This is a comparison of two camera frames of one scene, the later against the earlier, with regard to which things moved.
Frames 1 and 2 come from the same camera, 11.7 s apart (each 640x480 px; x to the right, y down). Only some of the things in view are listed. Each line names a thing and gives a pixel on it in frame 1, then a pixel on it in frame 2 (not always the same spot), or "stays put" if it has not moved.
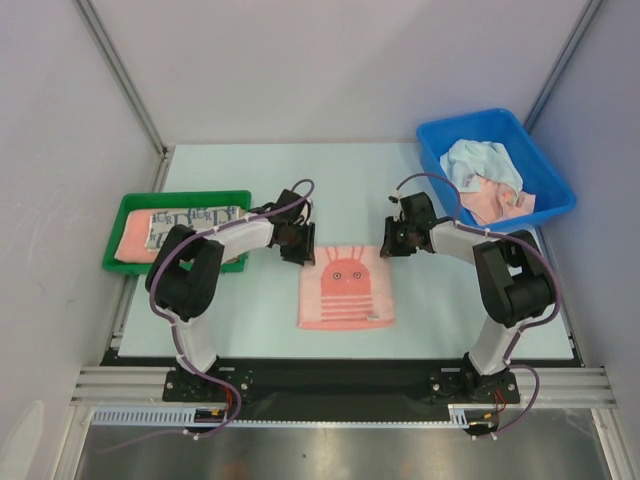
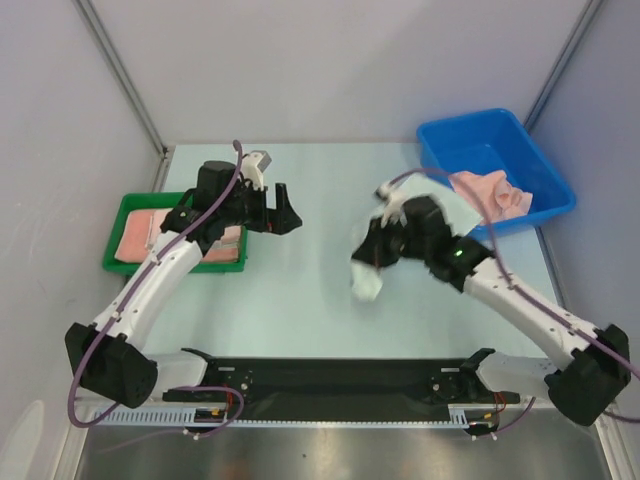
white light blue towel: (466, 158) -> (391, 202)
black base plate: (335, 387) stays put
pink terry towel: (132, 245) stays put
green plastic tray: (170, 201) stays put
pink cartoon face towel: (349, 287) -> (226, 250)
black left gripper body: (297, 245) -> (248, 207)
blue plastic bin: (539, 176) stays put
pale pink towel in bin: (493, 202) stays put
